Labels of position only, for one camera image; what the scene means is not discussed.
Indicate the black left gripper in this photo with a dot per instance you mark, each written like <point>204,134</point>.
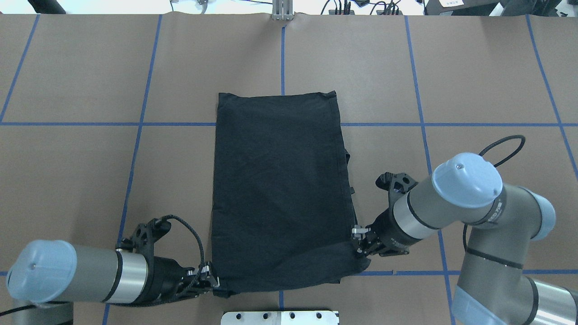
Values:
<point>164,279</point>

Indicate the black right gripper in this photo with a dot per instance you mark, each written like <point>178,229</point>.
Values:
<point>387,233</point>

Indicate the black graphic t-shirt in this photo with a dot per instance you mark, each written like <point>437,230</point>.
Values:
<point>282,209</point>

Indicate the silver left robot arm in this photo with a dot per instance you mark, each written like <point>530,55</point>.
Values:
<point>48,277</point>

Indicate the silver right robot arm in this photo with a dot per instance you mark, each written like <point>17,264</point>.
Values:
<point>504,220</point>

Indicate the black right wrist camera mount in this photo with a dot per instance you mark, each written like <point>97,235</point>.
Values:
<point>396,185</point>

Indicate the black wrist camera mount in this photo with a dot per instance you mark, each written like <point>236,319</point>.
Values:
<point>396,185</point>
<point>145,236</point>

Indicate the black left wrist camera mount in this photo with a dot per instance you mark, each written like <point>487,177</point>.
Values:
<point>145,236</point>

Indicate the white pedestal base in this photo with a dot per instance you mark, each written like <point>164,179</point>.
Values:
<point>315,317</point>

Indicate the aluminium frame post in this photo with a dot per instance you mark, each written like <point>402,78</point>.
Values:
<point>282,10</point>

